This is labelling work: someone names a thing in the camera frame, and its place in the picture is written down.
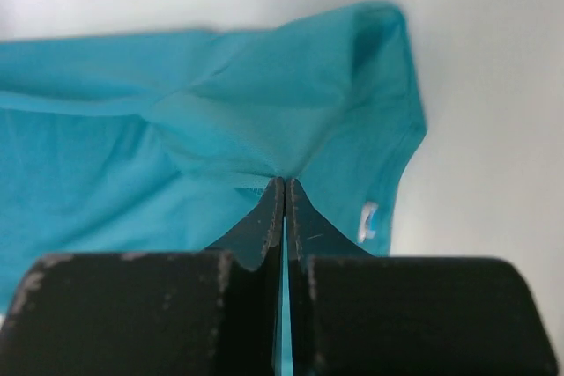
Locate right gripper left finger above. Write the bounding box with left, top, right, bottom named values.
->
left=1, top=178, right=285, bottom=375

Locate teal t shirt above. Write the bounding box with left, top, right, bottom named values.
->
left=1, top=2, right=427, bottom=374

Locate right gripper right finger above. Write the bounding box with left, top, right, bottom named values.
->
left=286, top=179, right=560, bottom=375

